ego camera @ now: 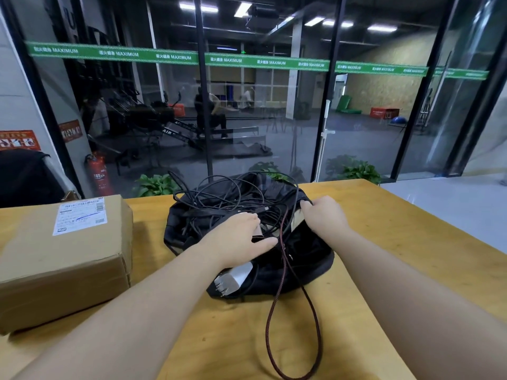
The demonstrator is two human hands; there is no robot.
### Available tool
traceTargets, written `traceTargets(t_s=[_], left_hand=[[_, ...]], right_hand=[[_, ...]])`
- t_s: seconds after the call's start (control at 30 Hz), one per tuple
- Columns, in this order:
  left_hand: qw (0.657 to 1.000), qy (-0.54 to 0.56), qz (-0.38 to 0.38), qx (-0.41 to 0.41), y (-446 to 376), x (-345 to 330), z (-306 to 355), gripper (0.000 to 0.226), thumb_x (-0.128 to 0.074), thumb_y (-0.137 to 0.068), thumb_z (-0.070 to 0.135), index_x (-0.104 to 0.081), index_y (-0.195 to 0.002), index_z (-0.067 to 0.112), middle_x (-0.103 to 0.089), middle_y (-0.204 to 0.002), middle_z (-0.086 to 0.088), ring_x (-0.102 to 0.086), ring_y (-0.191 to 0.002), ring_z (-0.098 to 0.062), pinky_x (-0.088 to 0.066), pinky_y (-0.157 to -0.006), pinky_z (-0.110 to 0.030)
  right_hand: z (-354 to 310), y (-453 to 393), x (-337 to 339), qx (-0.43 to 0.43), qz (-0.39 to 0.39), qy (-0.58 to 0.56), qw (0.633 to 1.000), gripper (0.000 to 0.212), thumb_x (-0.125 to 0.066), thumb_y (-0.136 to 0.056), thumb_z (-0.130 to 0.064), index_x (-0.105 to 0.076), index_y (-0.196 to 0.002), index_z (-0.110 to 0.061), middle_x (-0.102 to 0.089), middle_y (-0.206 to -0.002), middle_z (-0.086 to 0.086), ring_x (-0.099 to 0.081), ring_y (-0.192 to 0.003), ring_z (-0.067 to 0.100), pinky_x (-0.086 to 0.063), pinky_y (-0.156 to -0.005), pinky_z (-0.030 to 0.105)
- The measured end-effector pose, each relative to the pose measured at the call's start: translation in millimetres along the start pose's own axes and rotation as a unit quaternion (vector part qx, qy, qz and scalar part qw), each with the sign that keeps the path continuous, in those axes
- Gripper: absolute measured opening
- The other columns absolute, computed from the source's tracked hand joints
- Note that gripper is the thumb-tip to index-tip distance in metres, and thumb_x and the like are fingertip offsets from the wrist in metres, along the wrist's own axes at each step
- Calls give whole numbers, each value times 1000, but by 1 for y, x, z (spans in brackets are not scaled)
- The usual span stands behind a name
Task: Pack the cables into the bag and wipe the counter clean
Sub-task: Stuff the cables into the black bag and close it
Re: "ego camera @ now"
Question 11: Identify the person's right forearm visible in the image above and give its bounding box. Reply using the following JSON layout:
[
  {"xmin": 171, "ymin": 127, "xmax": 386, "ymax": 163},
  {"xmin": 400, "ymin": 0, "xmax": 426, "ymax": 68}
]
[{"xmin": 332, "ymin": 229, "xmax": 507, "ymax": 380}]

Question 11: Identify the wooden table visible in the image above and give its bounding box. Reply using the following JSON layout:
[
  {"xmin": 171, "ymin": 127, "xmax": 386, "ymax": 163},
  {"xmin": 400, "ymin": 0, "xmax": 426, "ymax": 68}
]
[{"xmin": 0, "ymin": 178, "xmax": 507, "ymax": 380}]

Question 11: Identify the black exercise machine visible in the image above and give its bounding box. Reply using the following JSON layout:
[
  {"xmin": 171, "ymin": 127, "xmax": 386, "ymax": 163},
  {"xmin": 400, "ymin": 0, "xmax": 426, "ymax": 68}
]
[{"xmin": 109, "ymin": 90, "xmax": 206, "ymax": 151}]

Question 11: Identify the grey chair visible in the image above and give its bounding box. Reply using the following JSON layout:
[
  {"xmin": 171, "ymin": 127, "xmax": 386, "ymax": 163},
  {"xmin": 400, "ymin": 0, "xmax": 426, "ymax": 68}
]
[{"xmin": 39, "ymin": 154, "xmax": 82, "ymax": 202}]

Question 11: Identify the tangle of black cables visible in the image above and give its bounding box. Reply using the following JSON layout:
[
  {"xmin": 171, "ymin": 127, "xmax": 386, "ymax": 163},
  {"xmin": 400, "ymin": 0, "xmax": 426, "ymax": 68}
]
[{"xmin": 168, "ymin": 169, "xmax": 302, "ymax": 250}]

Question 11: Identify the person's left hand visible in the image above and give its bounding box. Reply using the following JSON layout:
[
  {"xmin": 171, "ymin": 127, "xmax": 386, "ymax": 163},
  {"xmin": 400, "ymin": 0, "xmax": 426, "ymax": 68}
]
[{"xmin": 198, "ymin": 212, "xmax": 279, "ymax": 271}]

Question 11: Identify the white glass door handle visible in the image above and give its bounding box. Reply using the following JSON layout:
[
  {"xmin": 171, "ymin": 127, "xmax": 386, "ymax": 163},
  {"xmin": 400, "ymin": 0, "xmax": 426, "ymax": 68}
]
[{"xmin": 315, "ymin": 99, "xmax": 336, "ymax": 183}]

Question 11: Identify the black fabric bag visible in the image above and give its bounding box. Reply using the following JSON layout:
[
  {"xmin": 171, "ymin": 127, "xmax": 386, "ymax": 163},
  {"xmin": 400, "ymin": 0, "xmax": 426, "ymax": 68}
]
[{"xmin": 163, "ymin": 172, "xmax": 335, "ymax": 300}]

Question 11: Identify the green leafy plant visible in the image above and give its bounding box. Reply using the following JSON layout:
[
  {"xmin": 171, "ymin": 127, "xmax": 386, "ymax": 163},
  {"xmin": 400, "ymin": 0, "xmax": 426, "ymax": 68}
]
[
  {"xmin": 133, "ymin": 173, "xmax": 179, "ymax": 198},
  {"xmin": 336, "ymin": 155, "xmax": 383, "ymax": 186},
  {"xmin": 248, "ymin": 161, "xmax": 296, "ymax": 183}
]

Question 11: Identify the small orange door sign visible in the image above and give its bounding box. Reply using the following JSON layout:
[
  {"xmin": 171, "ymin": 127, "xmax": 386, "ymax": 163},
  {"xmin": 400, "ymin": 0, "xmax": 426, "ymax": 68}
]
[{"xmin": 58, "ymin": 119, "xmax": 84, "ymax": 144}]

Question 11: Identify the white plug charger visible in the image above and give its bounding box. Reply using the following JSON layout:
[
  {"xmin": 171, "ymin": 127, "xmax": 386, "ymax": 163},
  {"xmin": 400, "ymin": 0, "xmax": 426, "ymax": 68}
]
[{"xmin": 213, "ymin": 261, "xmax": 254, "ymax": 299}]

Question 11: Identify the red gym box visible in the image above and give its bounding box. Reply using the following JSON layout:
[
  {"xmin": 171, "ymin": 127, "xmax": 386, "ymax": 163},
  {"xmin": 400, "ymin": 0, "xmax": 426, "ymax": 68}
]
[{"xmin": 369, "ymin": 107, "xmax": 401, "ymax": 120}]

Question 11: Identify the orange wall safety sign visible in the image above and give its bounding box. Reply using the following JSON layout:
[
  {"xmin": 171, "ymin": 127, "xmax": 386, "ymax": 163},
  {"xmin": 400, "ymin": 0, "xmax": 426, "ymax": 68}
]
[{"xmin": 0, "ymin": 130, "xmax": 42, "ymax": 151}]

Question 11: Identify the green glass marking strip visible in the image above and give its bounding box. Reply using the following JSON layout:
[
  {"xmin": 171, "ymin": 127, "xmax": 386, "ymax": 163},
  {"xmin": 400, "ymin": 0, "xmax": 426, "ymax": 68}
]
[{"xmin": 24, "ymin": 41, "xmax": 490, "ymax": 82}]

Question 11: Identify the person's left forearm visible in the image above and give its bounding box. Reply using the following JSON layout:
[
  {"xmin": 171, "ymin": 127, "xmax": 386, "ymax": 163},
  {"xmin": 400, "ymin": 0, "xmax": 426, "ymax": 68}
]
[{"xmin": 12, "ymin": 243, "xmax": 230, "ymax": 380}]

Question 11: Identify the red fire extinguisher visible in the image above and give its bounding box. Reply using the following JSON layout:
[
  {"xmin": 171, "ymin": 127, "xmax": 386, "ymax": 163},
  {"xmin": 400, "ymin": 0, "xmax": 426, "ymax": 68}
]
[{"xmin": 84, "ymin": 152, "xmax": 114, "ymax": 197}]

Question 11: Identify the person's right hand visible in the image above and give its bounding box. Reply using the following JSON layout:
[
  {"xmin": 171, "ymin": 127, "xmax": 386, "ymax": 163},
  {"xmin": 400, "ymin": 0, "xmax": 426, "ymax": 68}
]
[{"xmin": 299, "ymin": 195, "xmax": 354, "ymax": 246}]

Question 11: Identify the green gym mat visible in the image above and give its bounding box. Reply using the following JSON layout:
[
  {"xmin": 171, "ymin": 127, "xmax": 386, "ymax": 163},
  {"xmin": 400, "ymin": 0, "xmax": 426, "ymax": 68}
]
[{"xmin": 335, "ymin": 94, "xmax": 363, "ymax": 115}]

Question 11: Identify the brown cardboard box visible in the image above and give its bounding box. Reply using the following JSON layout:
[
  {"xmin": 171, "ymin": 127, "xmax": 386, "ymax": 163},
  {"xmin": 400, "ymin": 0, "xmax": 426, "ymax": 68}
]
[{"xmin": 0, "ymin": 195, "xmax": 134, "ymax": 336}]

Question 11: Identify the brown braided cable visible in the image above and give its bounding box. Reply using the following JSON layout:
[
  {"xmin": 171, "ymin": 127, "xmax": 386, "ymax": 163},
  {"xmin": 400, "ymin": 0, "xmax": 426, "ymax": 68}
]
[{"xmin": 264, "ymin": 209, "xmax": 324, "ymax": 380}]

